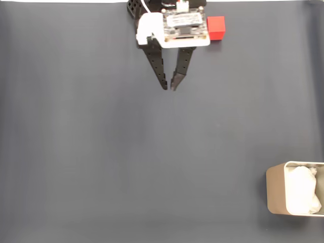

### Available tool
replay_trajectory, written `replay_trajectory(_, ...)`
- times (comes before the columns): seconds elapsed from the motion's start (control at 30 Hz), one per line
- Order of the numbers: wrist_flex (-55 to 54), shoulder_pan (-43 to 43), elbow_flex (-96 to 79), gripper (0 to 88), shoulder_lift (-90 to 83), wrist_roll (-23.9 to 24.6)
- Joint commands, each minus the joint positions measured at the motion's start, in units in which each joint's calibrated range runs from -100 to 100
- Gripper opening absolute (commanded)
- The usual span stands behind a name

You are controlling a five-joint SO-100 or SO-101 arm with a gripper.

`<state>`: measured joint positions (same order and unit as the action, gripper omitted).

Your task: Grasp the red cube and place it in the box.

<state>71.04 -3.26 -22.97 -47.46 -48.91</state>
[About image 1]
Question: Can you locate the white camera circuit board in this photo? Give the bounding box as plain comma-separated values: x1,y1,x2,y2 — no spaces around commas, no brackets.
135,0,211,49

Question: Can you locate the dark blue-grey mat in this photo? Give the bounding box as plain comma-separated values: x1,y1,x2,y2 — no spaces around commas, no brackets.
0,2,324,243

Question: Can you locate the white wire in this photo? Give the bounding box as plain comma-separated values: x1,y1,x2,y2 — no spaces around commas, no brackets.
140,0,153,14

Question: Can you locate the beige metal box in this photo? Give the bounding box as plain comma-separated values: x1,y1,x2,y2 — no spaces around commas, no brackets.
265,160,324,217

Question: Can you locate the red cube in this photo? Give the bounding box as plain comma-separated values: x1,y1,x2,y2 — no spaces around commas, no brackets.
207,16,226,41

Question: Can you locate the white tissue paper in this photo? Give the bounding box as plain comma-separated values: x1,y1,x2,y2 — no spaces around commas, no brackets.
285,164,323,215

